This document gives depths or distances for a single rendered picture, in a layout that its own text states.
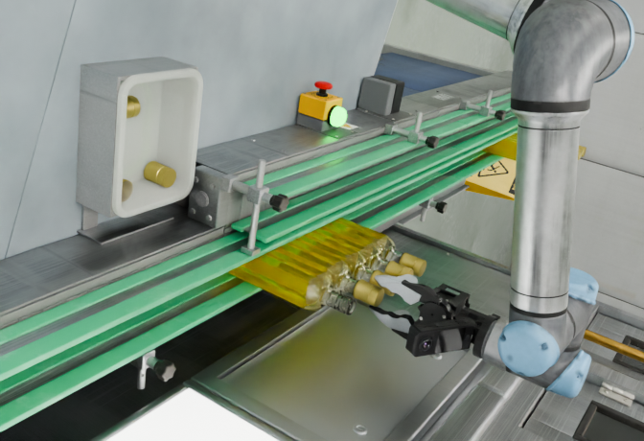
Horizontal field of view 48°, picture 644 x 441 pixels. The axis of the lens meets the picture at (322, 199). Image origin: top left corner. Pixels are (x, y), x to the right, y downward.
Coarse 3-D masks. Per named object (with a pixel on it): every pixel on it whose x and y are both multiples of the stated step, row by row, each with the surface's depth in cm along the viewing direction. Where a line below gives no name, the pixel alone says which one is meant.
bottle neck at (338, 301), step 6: (330, 294) 122; (336, 294) 122; (342, 294) 122; (324, 300) 123; (330, 300) 122; (336, 300) 121; (342, 300) 121; (348, 300) 121; (354, 300) 121; (330, 306) 123; (336, 306) 122; (342, 306) 121; (348, 306) 120; (354, 306) 122; (342, 312) 122; (348, 312) 121
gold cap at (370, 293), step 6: (360, 282) 126; (366, 282) 126; (360, 288) 125; (366, 288) 125; (372, 288) 125; (378, 288) 125; (354, 294) 126; (360, 294) 125; (366, 294) 125; (372, 294) 124; (378, 294) 124; (366, 300) 125; (372, 300) 124; (378, 300) 125
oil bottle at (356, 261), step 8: (312, 232) 140; (304, 240) 136; (312, 240) 136; (320, 240) 137; (328, 240) 138; (320, 248) 134; (328, 248) 134; (336, 248) 135; (344, 248) 135; (352, 248) 136; (336, 256) 132; (344, 256) 132; (352, 256) 133; (360, 256) 134; (352, 264) 131; (360, 264) 132; (352, 272) 131
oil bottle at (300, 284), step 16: (272, 256) 128; (288, 256) 129; (240, 272) 130; (256, 272) 128; (272, 272) 126; (288, 272) 124; (304, 272) 124; (320, 272) 125; (272, 288) 126; (288, 288) 124; (304, 288) 123; (320, 288) 122; (304, 304) 123; (320, 304) 123
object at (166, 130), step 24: (168, 72) 110; (192, 72) 115; (120, 96) 104; (144, 96) 118; (168, 96) 121; (192, 96) 118; (120, 120) 105; (144, 120) 119; (168, 120) 122; (192, 120) 120; (120, 144) 107; (144, 144) 121; (168, 144) 123; (192, 144) 121; (120, 168) 108; (144, 168) 123; (192, 168) 123; (120, 192) 110; (144, 192) 120; (168, 192) 122; (120, 216) 112
